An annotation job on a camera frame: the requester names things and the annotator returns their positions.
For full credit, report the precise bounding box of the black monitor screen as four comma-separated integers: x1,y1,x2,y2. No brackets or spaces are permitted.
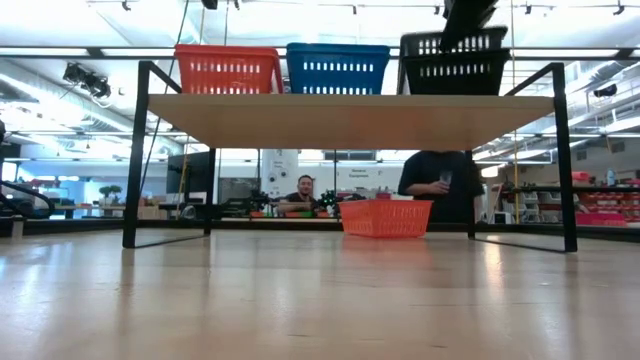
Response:
166,151,217,201

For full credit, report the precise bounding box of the standing person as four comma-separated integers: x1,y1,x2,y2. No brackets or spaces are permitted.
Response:
397,149,486,225

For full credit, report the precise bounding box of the orange plastic basket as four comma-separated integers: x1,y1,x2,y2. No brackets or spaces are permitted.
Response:
174,43,285,96
338,198,434,239

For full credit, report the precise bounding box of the seated person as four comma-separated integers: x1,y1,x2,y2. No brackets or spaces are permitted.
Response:
276,174,319,216

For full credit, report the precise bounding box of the black ceiling light cluster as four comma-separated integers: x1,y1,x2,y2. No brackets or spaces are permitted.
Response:
62,62,112,100

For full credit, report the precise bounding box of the ceiling track light rail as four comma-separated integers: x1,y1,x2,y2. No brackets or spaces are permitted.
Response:
344,3,626,15

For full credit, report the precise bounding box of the white pillar with signs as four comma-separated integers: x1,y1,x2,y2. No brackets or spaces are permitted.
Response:
260,148,300,199

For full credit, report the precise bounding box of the blue plastic basket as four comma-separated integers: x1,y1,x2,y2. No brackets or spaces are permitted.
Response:
285,42,391,96

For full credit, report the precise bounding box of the black curved cable conduit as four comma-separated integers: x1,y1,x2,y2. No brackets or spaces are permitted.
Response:
0,179,57,221

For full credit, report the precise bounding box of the storage rack with red bins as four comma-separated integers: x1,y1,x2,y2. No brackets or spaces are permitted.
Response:
499,169,640,229

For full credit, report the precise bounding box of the small potted plant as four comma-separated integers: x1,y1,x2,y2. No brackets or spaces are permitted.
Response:
98,184,124,206

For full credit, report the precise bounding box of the wooden shelf black metal frame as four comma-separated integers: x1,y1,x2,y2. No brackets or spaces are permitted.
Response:
122,59,579,254

